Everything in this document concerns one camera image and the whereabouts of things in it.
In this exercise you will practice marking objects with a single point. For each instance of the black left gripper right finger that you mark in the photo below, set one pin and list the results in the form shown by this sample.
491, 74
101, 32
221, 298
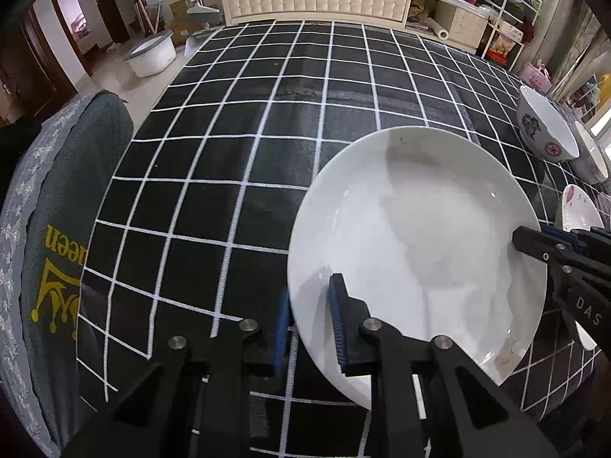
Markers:
428, 397

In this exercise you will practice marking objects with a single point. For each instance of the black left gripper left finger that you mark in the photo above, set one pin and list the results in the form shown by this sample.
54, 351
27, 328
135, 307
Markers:
182, 404

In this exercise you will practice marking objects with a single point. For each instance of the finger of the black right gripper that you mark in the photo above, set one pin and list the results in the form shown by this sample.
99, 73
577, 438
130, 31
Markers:
541, 244
596, 236

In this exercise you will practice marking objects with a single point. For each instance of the white plate pink petals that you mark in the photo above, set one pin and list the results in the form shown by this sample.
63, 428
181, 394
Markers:
577, 211

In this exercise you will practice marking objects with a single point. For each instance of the white bowl with red pattern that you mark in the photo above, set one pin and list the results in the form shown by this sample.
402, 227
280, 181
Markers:
543, 129

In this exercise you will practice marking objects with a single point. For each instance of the large plain white plate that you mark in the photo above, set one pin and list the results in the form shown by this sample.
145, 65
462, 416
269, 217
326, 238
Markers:
419, 223

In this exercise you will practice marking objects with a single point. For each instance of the white grey patterned bowl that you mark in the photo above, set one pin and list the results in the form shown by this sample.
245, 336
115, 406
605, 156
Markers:
590, 165

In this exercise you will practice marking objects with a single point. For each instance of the pink gift bag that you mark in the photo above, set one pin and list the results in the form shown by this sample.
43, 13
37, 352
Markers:
536, 76

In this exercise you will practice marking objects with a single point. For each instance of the black white checkered tablecloth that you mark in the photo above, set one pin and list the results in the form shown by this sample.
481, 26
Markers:
194, 230

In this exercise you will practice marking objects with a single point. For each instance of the white paper roll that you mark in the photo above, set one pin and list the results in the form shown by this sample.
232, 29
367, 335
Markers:
436, 28

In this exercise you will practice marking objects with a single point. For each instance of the white metal shelf rack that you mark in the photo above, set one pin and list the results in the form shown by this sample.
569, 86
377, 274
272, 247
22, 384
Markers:
510, 26

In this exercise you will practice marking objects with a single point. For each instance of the grey sofa cushion gold crown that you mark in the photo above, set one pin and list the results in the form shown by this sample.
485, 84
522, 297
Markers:
51, 193

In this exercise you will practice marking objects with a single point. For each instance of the cream tufted TV cabinet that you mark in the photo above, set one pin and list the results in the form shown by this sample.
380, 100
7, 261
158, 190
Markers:
465, 22

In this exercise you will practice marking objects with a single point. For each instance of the white plastic basin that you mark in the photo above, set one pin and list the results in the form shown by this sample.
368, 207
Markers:
151, 56

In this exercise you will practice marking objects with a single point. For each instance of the brown wooden door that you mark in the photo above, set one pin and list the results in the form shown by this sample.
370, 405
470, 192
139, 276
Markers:
32, 79

